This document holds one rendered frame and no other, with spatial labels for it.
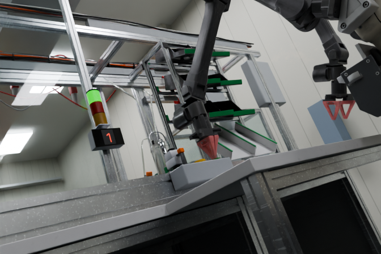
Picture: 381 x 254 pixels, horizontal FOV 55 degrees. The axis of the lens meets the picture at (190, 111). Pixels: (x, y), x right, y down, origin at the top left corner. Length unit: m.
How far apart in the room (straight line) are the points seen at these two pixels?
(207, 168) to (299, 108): 3.77
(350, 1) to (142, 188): 0.74
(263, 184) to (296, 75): 4.13
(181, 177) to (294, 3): 0.59
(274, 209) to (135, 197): 0.42
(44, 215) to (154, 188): 0.32
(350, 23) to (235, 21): 4.60
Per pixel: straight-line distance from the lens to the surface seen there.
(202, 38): 1.32
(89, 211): 0.96
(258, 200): 0.77
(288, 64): 4.93
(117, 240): 0.91
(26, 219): 0.91
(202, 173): 1.11
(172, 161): 1.37
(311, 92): 4.74
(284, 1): 1.12
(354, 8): 1.04
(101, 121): 1.42
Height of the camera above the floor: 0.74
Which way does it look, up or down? 19 degrees up
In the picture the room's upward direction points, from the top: 20 degrees counter-clockwise
